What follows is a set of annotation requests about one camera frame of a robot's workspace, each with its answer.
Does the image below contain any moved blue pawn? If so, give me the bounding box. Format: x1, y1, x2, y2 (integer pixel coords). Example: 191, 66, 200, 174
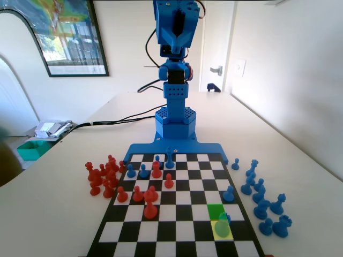
214, 212, 232, 239

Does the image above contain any blue chess king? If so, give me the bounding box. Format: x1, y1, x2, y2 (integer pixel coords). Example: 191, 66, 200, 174
165, 146, 175, 169

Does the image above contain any red chess queen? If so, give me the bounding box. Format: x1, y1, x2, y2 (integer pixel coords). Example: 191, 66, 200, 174
85, 162, 95, 182

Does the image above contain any red chess king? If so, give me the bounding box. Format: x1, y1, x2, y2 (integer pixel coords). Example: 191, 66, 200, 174
143, 190, 159, 220

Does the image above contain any blue chess rook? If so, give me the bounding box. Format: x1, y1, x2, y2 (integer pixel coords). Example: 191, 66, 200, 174
272, 215, 293, 238

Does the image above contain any white door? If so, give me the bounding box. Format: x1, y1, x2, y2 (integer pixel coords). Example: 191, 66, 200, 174
200, 0, 236, 93

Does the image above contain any black framed map poster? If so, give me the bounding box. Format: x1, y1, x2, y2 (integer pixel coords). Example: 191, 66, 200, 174
0, 0, 110, 78

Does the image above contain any pile of papers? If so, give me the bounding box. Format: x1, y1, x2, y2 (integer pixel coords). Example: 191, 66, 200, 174
25, 119, 74, 143

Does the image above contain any white arched panel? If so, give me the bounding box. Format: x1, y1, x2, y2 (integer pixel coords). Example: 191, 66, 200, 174
0, 8, 52, 137

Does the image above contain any blue pawn right side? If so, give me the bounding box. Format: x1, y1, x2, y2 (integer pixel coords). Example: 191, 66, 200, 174
222, 185, 236, 204

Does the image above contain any green plastic box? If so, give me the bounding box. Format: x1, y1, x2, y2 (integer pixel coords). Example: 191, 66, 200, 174
17, 140, 50, 161

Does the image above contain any black and white chessboard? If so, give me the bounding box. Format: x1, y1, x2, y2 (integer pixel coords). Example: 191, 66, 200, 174
87, 153, 266, 257

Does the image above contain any red white black servo wire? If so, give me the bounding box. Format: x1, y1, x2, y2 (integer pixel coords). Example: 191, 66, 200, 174
198, 0, 207, 20

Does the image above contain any white light switch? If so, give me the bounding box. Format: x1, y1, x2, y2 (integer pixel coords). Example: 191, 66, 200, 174
235, 58, 247, 78

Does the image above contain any black table cable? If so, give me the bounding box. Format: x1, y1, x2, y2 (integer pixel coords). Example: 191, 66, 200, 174
60, 112, 159, 142
60, 105, 169, 142

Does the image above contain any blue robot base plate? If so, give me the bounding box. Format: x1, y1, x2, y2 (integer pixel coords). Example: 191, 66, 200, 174
125, 131, 229, 165

